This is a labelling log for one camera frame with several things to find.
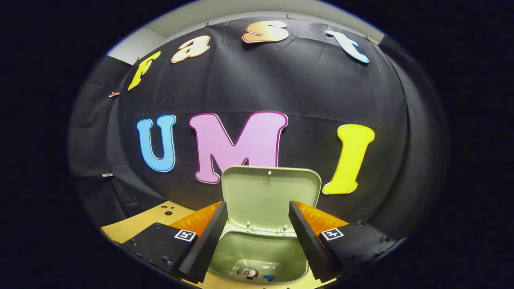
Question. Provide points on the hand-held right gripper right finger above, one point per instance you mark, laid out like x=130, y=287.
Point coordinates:
x=307, y=241

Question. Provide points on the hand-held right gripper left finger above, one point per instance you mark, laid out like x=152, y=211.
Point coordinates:
x=209, y=241

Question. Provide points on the red pop can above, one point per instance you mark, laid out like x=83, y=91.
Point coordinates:
x=247, y=271

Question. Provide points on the blue paper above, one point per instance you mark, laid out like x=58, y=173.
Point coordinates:
x=268, y=277

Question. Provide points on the pale green desktop garbage bin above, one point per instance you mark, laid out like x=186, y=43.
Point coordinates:
x=265, y=196

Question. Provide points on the wooden desktop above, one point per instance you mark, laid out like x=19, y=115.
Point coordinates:
x=132, y=224

